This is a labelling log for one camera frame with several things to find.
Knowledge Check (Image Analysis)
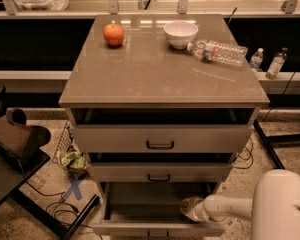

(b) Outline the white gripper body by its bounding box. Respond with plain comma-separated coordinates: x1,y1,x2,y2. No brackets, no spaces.
192,198,209,222

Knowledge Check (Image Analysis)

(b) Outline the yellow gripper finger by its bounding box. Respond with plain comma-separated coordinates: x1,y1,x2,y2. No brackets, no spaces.
181,197,204,207
180,207,193,220

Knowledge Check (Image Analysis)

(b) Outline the grey bottom drawer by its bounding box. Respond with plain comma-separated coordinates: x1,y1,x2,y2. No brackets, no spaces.
92,182,224,240

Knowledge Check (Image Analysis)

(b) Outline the grey drawer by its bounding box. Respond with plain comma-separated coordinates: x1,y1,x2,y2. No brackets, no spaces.
92,182,224,240
87,162,231,182
72,125,253,153

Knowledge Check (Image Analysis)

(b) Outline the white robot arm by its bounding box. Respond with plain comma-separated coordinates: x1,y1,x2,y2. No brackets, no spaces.
180,169,300,240

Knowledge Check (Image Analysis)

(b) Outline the grey middle drawer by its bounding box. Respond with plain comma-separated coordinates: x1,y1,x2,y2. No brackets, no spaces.
87,162,231,182

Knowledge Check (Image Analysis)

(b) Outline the grey drawer cabinet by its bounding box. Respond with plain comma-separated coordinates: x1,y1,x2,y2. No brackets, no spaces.
58,13,270,188

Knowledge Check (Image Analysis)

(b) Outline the grey top drawer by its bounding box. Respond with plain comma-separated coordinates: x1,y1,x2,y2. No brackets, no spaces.
72,125,253,153

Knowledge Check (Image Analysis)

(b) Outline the black stand leg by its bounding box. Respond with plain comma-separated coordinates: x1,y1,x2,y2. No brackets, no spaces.
253,120,284,169

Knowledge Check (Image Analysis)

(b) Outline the blue tape cross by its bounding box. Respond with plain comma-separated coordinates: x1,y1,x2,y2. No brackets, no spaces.
61,175,82,201

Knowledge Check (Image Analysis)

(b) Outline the green crumpled bag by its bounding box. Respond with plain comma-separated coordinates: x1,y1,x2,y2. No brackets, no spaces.
57,151,86,174

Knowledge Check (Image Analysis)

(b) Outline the clear plastic water bottle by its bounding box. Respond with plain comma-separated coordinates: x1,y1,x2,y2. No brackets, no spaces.
187,40,248,67

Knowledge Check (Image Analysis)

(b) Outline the small water bottle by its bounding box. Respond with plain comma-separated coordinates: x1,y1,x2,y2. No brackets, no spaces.
249,48,263,72

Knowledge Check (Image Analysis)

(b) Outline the white bowl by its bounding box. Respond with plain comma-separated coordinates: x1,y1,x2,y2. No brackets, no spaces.
163,21,199,49

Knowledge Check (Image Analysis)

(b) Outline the small yellowish bottle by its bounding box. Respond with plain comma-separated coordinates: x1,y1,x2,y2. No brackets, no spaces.
266,47,288,80

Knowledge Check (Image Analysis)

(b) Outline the black table left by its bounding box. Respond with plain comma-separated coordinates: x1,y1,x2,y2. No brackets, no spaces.
0,150,100,240

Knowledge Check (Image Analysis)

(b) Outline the red apple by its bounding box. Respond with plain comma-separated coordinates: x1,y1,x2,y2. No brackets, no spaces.
103,23,125,47

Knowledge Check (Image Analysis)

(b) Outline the brown curved object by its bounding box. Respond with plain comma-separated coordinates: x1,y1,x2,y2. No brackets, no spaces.
0,109,51,164

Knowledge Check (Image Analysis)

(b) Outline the black cable behind cabinet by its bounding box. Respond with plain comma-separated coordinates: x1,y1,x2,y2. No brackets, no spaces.
232,137,255,170

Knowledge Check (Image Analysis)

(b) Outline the wire basket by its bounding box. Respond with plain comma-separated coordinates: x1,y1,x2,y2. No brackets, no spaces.
52,121,73,164

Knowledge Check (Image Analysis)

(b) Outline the black floor cable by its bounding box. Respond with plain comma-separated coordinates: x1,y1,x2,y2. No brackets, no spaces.
24,181,104,240

